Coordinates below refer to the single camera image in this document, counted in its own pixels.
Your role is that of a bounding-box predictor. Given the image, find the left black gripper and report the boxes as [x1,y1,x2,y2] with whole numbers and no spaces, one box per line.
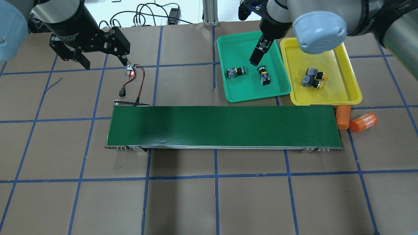
[49,5,130,70]

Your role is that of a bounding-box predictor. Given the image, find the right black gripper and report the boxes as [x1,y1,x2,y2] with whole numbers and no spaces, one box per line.
[238,0,292,66]

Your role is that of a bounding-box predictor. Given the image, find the green push button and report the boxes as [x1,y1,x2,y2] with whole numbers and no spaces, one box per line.
[226,66,246,79]
[257,65,271,86]

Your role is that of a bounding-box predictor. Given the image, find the yellow push button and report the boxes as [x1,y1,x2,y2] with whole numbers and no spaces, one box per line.
[306,68,328,81]
[301,75,324,90]

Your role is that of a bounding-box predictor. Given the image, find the plain orange cylinder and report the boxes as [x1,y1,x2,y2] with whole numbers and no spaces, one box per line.
[335,105,351,130]

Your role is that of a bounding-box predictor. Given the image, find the orange cylinder with 4680 label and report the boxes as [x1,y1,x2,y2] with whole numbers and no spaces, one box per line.
[349,113,378,133]

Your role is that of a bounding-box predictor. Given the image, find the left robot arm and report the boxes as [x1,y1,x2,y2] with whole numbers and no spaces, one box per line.
[0,0,130,70]

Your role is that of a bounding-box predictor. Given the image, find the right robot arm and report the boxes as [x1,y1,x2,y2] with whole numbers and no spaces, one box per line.
[238,0,418,77]

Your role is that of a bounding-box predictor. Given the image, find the small controller circuit board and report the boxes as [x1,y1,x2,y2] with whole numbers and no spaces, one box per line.
[125,63,136,77]

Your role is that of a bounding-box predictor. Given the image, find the green plastic tray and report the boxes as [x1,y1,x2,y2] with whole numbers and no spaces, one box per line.
[217,31,291,102]

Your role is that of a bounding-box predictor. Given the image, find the yellow plastic tray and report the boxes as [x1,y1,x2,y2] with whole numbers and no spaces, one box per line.
[280,38,362,106]

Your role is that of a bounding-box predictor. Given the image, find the green conveyor belt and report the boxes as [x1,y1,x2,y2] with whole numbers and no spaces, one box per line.
[105,102,343,153]

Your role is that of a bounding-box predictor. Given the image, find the black power adapter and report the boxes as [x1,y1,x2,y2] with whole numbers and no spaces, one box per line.
[168,8,181,25]

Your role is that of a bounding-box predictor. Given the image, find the red black power cable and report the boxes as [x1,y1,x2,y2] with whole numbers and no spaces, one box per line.
[118,64,146,102]

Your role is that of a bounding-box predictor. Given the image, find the aluminium frame post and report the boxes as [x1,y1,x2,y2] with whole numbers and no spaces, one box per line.
[202,0,219,28]

